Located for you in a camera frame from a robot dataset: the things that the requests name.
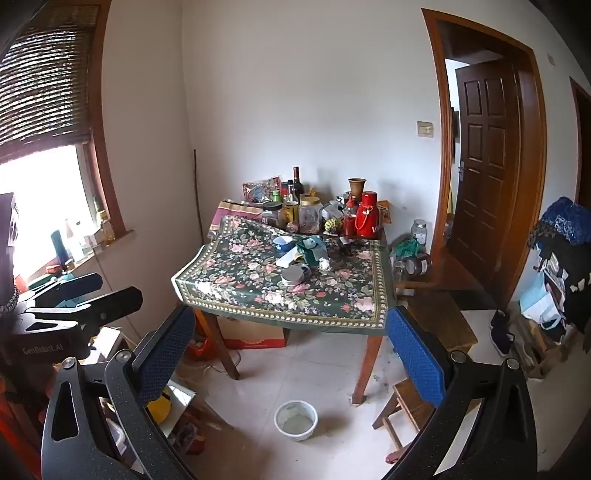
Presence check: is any dark blue bottle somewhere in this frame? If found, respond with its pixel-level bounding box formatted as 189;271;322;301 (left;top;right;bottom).
51;230;68;264

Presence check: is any yellow-labelled liquor bottle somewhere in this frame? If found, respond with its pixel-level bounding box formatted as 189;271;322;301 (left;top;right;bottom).
283;181;300;227

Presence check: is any white plastic bucket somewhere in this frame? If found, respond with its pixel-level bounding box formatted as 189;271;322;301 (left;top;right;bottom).
274;401;319;442

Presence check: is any wooden framed window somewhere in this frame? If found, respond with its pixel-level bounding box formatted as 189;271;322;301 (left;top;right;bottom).
0;0;134;296

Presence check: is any red thermos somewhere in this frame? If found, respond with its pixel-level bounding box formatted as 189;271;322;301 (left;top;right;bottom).
355;191;382;238

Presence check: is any green mesh bag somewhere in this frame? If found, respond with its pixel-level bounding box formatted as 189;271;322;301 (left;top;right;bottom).
392;237;423;259

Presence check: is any brown wooden door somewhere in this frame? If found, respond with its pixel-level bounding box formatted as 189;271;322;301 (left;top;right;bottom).
455;60;522;287

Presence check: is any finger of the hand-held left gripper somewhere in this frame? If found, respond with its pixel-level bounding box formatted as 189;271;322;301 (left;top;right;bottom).
25;286;144;333
28;272;103;308

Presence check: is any red bottle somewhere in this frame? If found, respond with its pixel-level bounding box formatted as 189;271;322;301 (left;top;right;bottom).
342;196;358;236

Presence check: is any yellow-lidded clear jar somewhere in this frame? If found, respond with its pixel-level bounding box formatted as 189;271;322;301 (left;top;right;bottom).
299;196;322;234

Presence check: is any black garment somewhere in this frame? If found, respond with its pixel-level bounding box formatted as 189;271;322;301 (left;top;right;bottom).
531;222;591;328

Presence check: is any blue knit cloth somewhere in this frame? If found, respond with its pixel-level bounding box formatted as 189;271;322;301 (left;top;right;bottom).
540;197;587;245

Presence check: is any cardboard box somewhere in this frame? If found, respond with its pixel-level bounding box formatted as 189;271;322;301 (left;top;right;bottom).
217;316;289;350

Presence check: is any printed snack bag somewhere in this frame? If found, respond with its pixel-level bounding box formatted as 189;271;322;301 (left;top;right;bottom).
242;176;283;204

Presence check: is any tape roll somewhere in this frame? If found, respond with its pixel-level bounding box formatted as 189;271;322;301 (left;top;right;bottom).
406;254;432;278

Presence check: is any bamboo window blind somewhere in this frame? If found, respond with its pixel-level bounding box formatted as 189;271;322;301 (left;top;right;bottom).
0;4;100;160

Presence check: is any wooden door frame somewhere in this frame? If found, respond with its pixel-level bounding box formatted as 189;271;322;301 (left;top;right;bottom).
570;76;591;208
421;8;548;310

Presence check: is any yellow plastic item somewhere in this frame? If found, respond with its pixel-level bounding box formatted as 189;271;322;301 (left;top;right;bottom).
147;385;174;423

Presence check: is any light blue plastic bag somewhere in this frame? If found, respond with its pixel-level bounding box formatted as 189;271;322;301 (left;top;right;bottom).
519;272;564;330

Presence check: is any wooden table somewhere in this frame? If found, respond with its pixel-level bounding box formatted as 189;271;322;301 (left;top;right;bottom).
194;198;393;407

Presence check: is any yellow glass bottle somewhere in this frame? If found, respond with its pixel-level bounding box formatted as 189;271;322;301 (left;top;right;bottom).
99;198;115;245

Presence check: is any striped beige cloth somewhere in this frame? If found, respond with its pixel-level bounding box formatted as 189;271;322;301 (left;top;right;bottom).
208;198;264;236

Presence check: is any wooden stool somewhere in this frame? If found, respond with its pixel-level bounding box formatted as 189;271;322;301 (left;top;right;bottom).
373;378;481;464

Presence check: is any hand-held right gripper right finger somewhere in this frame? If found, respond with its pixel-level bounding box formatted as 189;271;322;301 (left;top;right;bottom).
384;305;541;480

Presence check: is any dark wooden bench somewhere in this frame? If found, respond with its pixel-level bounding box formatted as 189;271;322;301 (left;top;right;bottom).
394;251;495;356

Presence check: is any floral tablecloth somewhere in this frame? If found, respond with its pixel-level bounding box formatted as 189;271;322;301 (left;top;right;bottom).
171;217;398;335

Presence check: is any black shoe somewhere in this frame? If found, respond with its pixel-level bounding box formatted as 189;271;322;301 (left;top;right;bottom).
489;309;515;356

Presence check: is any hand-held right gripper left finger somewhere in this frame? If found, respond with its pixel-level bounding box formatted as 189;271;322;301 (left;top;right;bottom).
41;305;197;480

